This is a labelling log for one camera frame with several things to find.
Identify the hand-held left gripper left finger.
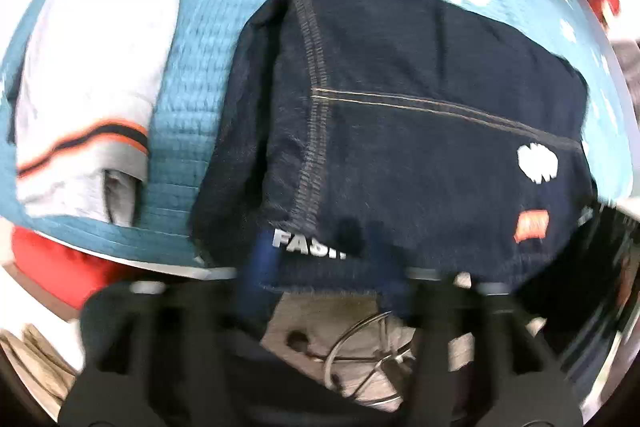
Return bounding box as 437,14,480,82
57,227,281,427

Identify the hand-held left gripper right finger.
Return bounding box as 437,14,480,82
360,222,586,427

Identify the dark denim jacket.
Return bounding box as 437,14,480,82
190,0,598,303

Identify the red cloth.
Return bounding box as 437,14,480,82
10,226,136,310

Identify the beige bag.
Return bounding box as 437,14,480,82
0,324,76,403

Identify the folded grey sweatshirt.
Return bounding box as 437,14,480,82
14,0,193,228

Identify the metal wire rack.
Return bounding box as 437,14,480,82
320,312,416,409

